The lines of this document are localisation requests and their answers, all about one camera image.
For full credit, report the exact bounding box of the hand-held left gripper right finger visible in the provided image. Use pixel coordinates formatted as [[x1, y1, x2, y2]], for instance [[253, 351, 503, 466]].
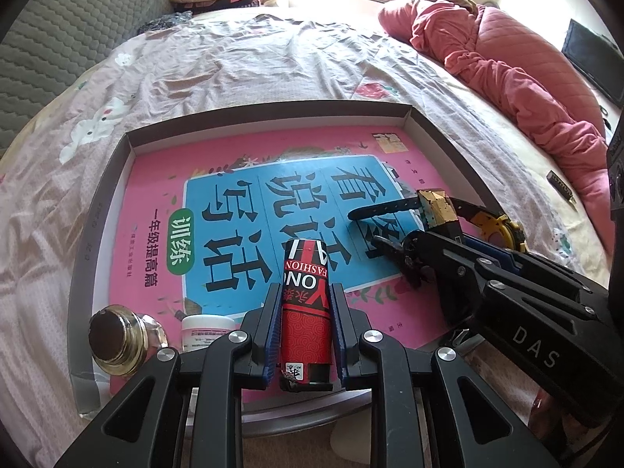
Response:
[[328, 283, 561, 468]]

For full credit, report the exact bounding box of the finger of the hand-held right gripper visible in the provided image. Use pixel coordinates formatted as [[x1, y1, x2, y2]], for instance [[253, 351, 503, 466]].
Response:
[[414, 228, 610, 337], [461, 235, 571, 278]]

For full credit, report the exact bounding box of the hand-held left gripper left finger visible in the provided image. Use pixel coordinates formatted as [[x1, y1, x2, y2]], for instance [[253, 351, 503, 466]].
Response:
[[53, 283, 284, 468]]

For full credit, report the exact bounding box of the red black cylinder can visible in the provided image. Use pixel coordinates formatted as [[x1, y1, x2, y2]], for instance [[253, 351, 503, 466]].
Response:
[[279, 238, 336, 393]]

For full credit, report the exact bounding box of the white plastic jar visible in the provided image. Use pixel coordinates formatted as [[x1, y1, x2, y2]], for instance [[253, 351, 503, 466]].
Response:
[[181, 314, 236, 353]]

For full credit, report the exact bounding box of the black and gold box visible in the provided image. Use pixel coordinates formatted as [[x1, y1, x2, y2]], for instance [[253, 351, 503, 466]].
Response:
[[418, 188, 462, 242]]

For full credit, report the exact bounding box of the grey cardboard tray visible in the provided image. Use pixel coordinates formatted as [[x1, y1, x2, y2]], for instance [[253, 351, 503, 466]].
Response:
[[68, 100, 554, 444]]

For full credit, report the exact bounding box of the black and yellow wristwatch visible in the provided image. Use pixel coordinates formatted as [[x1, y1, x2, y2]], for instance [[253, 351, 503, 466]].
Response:
[[348, 195, 526, 254]]

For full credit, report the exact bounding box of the small black flat object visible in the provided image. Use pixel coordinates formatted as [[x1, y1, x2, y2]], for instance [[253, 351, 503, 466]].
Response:
[[547, 170, 578, 211]]

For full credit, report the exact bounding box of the pink quilt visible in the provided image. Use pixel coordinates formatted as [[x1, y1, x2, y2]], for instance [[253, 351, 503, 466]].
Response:
[[378, 0, 610, 235]]

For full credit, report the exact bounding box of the pink and blue book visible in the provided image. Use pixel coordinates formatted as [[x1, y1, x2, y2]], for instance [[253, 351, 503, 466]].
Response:
[[110, 124, 469, 410]]

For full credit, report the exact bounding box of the black television screen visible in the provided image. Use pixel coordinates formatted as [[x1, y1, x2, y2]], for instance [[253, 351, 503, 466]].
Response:
[[562, 19, 624, 108]]

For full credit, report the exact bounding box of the printed pink bed sheet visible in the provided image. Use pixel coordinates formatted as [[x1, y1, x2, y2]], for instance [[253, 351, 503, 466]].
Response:
[[0, 7, 615, 468]]

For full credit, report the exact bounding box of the dark patterned cloth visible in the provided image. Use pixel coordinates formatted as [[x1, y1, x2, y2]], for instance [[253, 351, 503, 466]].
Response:
[[138, 12, 192, 36]]

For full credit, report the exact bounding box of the grey quilted headboard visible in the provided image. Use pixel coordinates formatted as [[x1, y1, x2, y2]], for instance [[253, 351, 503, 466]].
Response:
[[0, 0, 174, 157]]

